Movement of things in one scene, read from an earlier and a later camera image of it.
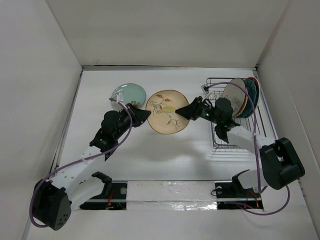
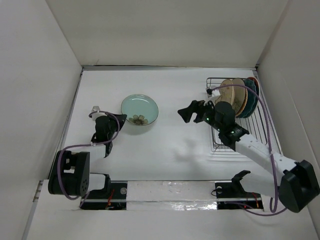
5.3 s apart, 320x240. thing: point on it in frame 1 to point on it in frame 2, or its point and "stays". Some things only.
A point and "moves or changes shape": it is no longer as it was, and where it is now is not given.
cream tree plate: x=236 y=94 stays
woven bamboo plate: x=244 y=107 stays
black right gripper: x=192 y=110 stays
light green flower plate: x=132 y=93 moves or changes shape
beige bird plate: x=163 y=118 to x=226 y=94
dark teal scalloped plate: x=251 y=91 stays
